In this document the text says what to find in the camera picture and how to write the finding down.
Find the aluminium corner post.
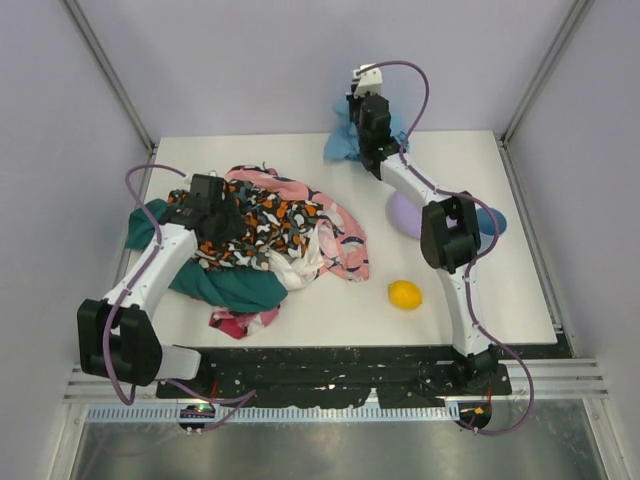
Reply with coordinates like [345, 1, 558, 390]
[498, 0, 594, 149]
[60, 0, 157, 154]

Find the blue plastic cup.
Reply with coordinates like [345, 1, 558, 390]
[476, 207, 507, 253]

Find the white slotted cable duct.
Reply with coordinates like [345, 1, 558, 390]
[85, 402, 459, 423]

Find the orange black camouflage cloth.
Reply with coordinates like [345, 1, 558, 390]
[159, 180, 322, 271]

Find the white crumpled cloth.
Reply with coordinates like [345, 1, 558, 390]
[268, 237, 324, 291]

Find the aluminium frame rail front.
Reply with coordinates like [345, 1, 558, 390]
[63, 358, 610, 402]

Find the left aluminium corner post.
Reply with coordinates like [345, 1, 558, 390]
[60, 0, 157, 154]

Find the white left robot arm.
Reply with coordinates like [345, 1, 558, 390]
[77, 174, 244, 386]

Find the light blue cloth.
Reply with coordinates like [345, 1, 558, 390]
[324, 99, 409, 178]

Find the pink patterned cloth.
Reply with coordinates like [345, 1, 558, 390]
[226, 166, 370, 282]

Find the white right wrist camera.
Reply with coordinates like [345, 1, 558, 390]
[349, 64, 383, 98]

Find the magenta pink white cloth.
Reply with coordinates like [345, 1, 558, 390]
[209, 302, 281, 340]

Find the purple plastic plate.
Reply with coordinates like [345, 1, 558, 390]
[386, 191, 422, 240]

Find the yellow lemon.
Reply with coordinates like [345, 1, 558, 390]
[388, 280, 423, 310]

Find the right aluminium corner post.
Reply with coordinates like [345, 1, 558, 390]
[498, 0, 594, 149]

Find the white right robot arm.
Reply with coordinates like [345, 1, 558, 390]
[346, 93, 498, 386]

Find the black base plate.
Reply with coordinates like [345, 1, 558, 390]
[94, 344, 574, 409]

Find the teal green cloth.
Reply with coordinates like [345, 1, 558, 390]
[125, 199, 288, 313]

